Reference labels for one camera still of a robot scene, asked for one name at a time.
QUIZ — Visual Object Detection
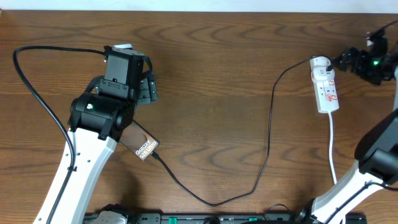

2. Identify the Galaxy smartphone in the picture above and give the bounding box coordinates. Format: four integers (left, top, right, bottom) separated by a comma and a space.
120, 120, 160, 161

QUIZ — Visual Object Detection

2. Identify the black charger cable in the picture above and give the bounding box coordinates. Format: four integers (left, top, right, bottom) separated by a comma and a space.
150, 55, 335, 207

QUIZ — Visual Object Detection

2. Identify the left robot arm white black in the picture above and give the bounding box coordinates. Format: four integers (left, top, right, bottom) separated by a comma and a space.
35, 44, 157, 223

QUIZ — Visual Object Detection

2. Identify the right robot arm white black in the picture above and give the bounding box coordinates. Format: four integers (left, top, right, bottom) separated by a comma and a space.
294, 47, 397, 223

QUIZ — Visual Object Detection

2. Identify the white power strip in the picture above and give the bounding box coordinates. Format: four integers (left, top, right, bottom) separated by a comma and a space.
310, 56, 339, 114

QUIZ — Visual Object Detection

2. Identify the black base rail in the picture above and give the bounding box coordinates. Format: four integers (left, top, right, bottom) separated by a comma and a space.
83, 203, 366, 224

